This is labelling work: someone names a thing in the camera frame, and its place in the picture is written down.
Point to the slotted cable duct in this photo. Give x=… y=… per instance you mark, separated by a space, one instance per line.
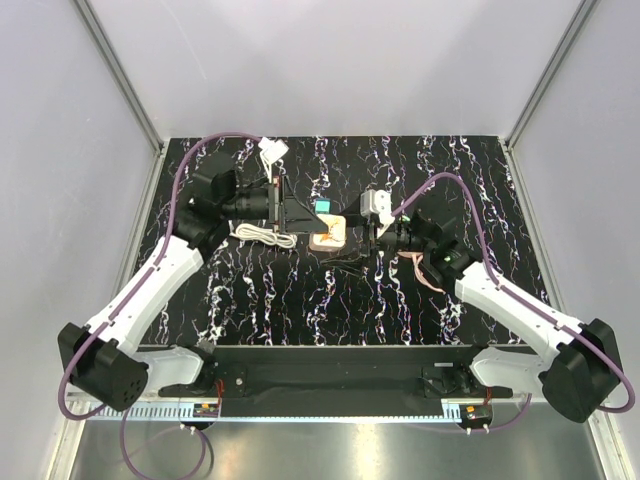
x=167 y=411

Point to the blue plug adapter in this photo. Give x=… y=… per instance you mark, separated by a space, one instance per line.
x=322 y=206

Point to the black marbled table mat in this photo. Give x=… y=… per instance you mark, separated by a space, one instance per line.
x=253 y=294

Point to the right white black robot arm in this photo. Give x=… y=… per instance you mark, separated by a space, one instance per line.
x=573 y=365

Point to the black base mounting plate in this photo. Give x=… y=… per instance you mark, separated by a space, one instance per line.
x=346 y=381

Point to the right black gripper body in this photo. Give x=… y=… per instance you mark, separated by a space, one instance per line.
x=374 y=245

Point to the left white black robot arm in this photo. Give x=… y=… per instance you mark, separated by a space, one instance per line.
x=102 y=358

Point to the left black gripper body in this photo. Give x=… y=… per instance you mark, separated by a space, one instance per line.
x=274 y=196

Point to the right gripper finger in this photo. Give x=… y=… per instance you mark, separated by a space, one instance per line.
x=351 y=264
x=353 y=215

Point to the aluminium frame post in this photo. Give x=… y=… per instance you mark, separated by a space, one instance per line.
x=560 y=54
x=107 y=52

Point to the left aluminium frame post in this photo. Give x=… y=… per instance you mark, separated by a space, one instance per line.
x=107 y=52

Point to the right aluminium frame post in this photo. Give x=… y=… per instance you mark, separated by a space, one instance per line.
x=560 y=54

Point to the beige cube adapter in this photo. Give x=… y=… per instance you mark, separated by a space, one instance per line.
x=334 y=239

